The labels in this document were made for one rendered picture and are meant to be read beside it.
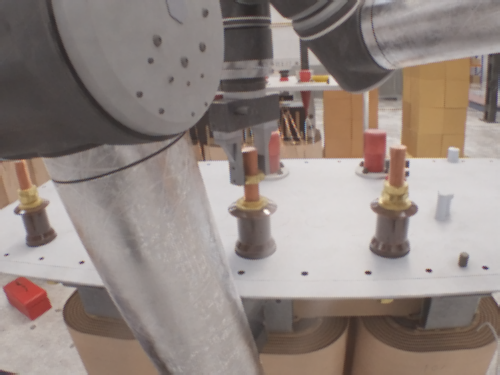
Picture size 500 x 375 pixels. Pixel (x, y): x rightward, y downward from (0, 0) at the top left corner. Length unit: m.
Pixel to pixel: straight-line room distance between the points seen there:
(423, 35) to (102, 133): 0.35
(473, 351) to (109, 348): 0.95
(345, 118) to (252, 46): 4.85
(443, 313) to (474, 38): 0.66
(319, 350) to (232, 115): 0.59
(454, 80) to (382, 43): 5.18
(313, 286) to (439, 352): 0.44
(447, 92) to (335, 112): 1.69
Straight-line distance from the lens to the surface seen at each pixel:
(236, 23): 0.58
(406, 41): 0.45
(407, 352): 0.94
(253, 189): 0.67
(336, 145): 5.47
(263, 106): 0.64
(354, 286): 0.63
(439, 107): 5.58
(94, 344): 1.09
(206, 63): 0.22
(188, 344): 0.29
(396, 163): 0.66
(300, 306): 0.97
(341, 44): 0.49
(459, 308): 0.93
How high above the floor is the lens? 1.74
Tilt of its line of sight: 21 degrees down
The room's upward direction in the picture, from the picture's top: 4 degrees counter-clockwise
